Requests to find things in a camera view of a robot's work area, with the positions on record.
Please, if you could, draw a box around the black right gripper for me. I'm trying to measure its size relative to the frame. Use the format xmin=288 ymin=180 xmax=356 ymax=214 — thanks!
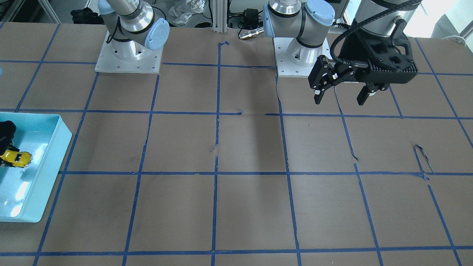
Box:
xmin=0 ymin=120 xmax=19 ymax=167

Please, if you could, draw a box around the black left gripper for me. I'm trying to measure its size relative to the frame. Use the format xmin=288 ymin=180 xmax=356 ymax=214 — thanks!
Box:
xmin=309 ymin=24 xmax=419 ymax=106

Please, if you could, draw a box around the yellow beetle toy car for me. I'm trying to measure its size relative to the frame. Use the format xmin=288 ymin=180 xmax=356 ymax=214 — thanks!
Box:
xmin=1 ymin=150 xmax=33 ymax=168

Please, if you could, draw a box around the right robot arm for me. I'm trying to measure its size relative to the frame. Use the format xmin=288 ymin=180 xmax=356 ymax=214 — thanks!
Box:
xmin=1 ymin=0 xmax=170 ymax=172

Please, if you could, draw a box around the light blue plastic bin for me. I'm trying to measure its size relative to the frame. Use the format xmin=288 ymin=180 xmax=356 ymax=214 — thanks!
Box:
xmin=0 ymin=112 xmax=72 ymax=223

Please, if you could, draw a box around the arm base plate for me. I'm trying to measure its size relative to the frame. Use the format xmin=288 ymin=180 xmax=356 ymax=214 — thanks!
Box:
xmin=95 ymin=32 xmax=163 ymax=74
xmin=273 ymin=37 xmax=331 ymax=78

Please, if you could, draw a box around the aluminium frame post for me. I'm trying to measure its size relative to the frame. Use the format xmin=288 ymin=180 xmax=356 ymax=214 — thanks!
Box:
xmin=208 ymin=0 xmax=229 ymax=35

